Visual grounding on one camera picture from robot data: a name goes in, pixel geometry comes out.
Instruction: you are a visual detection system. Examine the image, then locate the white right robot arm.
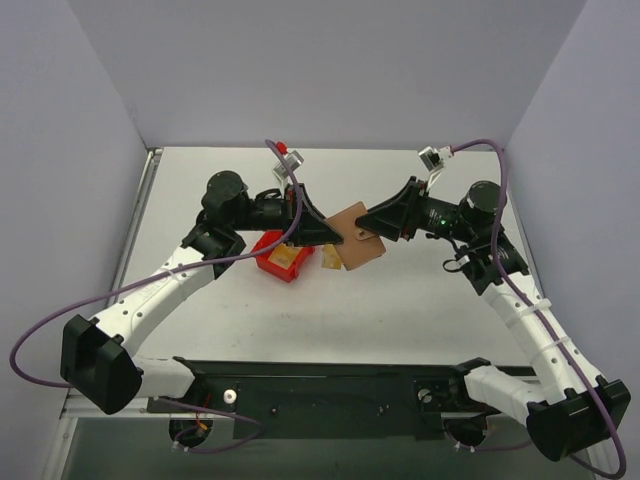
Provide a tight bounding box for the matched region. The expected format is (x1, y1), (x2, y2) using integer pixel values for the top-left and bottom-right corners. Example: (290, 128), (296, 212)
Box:
(355, 178), (631, 461)

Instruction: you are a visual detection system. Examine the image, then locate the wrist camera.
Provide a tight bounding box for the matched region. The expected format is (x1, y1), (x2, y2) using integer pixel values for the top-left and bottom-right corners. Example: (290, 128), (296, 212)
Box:
(272, 150), (304, 190)
(418, 146), (453, 192)

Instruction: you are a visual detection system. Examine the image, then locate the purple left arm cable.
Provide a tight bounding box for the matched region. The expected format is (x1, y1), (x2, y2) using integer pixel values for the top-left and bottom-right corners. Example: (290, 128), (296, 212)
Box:
(9, 137), (304, 454)

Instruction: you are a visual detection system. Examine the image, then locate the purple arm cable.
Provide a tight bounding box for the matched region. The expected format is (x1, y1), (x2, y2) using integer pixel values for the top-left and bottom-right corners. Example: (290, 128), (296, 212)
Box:
(9, 137), (304, 454)
(447, 139), (629, 476)

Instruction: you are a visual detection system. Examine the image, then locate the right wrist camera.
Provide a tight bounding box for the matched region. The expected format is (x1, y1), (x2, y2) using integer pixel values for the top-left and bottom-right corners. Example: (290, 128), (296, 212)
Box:
(418, 146), (453, 192)

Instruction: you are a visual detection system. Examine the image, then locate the tan leather card holder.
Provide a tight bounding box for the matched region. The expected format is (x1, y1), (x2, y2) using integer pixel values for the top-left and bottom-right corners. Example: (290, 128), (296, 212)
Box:
(326, 202), (386, 271)

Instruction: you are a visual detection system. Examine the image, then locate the gold card with black stripe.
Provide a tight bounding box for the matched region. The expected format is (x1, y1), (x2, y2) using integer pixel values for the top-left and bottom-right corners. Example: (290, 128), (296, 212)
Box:
(321, 244), (343, 270)

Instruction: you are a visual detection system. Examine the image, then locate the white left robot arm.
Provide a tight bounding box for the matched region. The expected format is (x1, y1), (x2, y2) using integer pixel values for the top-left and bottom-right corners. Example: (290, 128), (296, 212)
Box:
(61, 171), (343, 415)

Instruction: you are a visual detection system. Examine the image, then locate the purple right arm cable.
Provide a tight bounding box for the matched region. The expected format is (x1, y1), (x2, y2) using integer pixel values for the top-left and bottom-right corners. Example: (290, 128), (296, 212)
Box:
(447, 139), (629, 476)

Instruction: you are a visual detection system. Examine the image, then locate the gold card in bin lower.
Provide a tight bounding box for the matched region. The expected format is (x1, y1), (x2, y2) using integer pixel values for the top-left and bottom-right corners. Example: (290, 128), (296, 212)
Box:
(269, 245), (300, 269)

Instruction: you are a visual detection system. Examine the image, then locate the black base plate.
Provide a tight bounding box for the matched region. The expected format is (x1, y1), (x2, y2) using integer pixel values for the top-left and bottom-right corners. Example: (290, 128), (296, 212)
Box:
(144, 358), (506, 441)

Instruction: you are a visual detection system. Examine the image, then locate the red plastic bin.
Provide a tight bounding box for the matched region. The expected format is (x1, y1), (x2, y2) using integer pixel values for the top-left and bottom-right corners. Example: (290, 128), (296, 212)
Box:
(255, 243), (315, 283)

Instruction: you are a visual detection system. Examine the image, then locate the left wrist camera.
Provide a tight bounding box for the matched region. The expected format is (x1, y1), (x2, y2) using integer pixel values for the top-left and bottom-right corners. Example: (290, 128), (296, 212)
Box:
(272, 150), (304, 190)

